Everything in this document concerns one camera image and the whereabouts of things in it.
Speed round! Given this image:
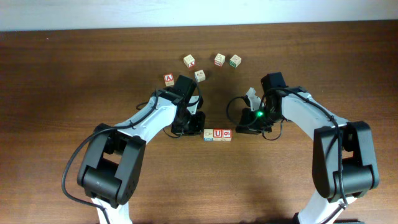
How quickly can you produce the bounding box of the ice cream number four block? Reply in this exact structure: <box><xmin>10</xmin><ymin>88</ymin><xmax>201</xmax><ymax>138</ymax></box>
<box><xmin>203</xmin><ymin>129</ymin><xmax>214</xmax><ymax>141</ymax></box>

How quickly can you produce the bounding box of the red letter U block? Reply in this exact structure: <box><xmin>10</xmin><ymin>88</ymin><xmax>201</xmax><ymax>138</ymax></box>
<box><xmin>213</xmin><ymin>129</ymin><xmax>223</xmax><ymax>141</ymax></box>

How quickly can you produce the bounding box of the red number nine block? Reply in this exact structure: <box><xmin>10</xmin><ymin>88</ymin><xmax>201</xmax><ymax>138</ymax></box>
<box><xmin>222</xmin><ymin>129</ymin><xmax>232</xmax><ymax>141</ymax></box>

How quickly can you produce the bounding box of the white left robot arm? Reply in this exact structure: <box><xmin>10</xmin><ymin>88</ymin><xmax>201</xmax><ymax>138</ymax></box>
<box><xmin>77</xmin><ymin>75</ymin><xmax>205</xmax><ymax>223</ymax></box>

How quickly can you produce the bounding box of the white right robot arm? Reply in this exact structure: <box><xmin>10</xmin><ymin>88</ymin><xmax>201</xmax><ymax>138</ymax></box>
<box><xmin>236</xmin><ymin>72</ymin><xmax>380</xmax><ymax>224</ymax></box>

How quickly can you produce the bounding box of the red letter A block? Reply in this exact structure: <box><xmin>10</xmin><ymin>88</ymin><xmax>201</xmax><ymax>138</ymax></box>
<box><xmin>164</xmin><ymin>73</ymin><xmax>174</xmax><ymax>86</ymax></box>

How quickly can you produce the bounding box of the blue edged wooden block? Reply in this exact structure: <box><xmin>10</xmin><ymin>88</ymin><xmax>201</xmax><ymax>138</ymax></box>
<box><xmin>194</xmin><ymin>70</ymin><xmax>206</xmax><ymax>83</ymax></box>

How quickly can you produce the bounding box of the red letter K block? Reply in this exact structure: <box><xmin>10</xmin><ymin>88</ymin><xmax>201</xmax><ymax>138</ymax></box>
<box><xmin>183</xmin><ymin>54</ymin><xmax>196</xmax><ymax>68</ymax></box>

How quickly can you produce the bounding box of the green edged picture block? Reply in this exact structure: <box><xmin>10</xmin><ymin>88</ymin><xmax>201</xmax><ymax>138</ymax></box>
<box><xmin>229</xmin><ymin>55</ymin><xmax>242</xmax><ymax>68</ymax></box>

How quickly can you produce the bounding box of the red edged picture block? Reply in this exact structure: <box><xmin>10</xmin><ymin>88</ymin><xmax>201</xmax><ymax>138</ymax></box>
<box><xmin>214</xmin><ymin>53</ymin><xmax>226</xmax><ymax>67</ymax></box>

